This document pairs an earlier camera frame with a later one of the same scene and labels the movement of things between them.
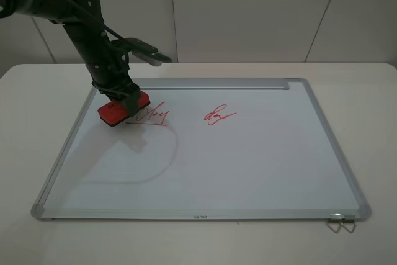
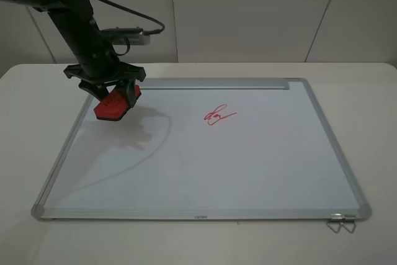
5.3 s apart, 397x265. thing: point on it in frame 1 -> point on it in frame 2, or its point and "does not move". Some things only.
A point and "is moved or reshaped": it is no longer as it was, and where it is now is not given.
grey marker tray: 177,84 does not move
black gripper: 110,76 -> 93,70
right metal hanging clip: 348,218 does not move
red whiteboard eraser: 113,112 is moved or reshaped
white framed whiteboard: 206,149 does not move
